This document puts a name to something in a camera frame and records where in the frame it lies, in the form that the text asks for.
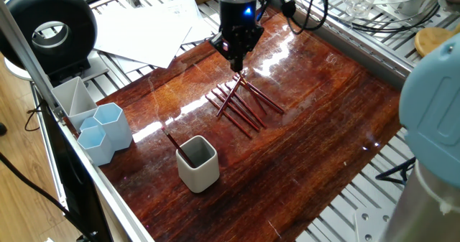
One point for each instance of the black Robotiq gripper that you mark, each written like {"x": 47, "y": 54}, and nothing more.
{"x": 237, "y": 19}

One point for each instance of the white square ceramic pen holder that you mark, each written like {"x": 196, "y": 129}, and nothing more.
{"x": 197, "y": 177}

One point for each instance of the light blue hexagonal pen holder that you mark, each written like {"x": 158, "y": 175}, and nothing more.
{"x": 118, "y": 134}

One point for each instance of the white divided square pen holder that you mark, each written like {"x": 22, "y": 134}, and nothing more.
{"x": 84, "y": 118}

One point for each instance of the white paper sheet stack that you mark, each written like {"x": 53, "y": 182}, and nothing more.
{"x": 143, "y": 33}

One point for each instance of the red-brown wooden board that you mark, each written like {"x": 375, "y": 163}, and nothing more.
{"x": 287, "y": 181}

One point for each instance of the round wooden stand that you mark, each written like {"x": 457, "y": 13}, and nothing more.
{"x": 431, "y": 39}

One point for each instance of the black monitor panel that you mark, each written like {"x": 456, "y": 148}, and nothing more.
{"x": 79, "y": 199}

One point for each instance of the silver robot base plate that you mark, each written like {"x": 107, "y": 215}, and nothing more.
{"x": 370, "y": 227}

